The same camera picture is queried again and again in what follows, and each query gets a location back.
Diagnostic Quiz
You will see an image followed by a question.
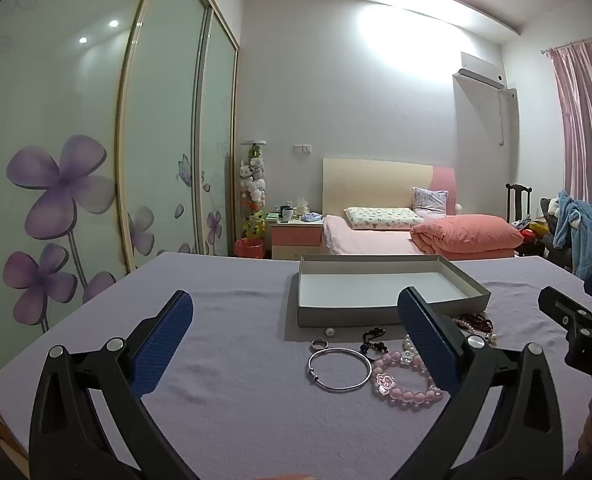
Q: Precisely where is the curtain rod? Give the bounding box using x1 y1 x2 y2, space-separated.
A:
541 34 592 56

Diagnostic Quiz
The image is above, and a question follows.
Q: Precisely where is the pink pearl bracelet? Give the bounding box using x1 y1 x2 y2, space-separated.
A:
456 322 499 346

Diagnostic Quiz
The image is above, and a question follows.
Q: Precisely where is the flat patterned pillow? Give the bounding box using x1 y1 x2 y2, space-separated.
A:
343 206 424 231

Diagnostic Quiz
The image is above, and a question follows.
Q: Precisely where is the floral cushion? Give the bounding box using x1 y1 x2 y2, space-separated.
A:
411 187 449 218

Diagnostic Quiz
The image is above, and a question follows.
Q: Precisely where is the bed with pink sheet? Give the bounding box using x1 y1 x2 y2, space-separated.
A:
322 214 524 261

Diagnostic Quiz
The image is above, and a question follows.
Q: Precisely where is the cream and pink headboard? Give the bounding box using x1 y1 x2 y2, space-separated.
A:
322 158 457 217

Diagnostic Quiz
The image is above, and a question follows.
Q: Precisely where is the orange bedside table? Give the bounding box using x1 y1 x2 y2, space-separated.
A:
270 219 324 261

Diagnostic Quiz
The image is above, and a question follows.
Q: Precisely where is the dark red bead bracelet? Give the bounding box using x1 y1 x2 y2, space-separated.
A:
453 312 494 333

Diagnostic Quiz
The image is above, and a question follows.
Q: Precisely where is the thin silver bangle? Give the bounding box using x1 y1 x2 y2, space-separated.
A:
306 347 373 393

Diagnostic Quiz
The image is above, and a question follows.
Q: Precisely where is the pink bead bracelet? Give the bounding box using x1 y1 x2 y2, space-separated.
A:
371 349 444 411

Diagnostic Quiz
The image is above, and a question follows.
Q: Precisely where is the plush toy column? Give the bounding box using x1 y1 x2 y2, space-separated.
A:
238 140 268 241

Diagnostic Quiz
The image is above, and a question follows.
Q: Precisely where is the grey cardboard tray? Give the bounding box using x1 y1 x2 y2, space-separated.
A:
296 254 492 328

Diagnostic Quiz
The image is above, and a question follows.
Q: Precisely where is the purple tablecloth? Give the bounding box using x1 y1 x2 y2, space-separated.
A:
0 251 592 480

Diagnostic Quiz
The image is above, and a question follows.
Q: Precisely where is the blue garment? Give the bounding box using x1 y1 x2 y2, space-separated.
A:
553 190 592 278

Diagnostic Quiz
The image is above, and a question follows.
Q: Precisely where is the salmon quilt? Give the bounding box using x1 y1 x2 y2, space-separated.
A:
410 214 524 261

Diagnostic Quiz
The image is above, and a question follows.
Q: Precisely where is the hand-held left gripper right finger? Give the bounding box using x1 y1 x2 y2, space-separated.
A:
397 286 564 480

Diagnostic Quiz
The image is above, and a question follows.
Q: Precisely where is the red trash bin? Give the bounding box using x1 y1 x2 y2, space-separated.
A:
234 238 265 260

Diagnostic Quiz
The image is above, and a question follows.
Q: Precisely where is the dark wooden chair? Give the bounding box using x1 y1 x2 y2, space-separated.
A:
505 183 547 258

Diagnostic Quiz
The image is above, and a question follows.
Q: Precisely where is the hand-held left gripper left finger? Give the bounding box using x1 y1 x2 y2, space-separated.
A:
28 290 212 480

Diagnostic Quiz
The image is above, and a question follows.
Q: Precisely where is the white air conditioner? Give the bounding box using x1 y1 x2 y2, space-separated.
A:
459 51 507 89

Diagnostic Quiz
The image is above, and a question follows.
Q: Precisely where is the floral sliding door wardrobe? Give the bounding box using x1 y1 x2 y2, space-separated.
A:
0 0 240 401

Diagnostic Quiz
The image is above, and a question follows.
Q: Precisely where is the black bead bracelet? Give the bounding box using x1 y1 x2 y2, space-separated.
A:
360 327 388 361

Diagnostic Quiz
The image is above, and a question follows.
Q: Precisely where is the pink curtain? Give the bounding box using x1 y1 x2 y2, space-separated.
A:
548 35 592 273

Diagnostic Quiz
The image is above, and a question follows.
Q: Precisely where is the colourful toy pile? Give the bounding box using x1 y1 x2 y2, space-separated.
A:
518 219 550 243

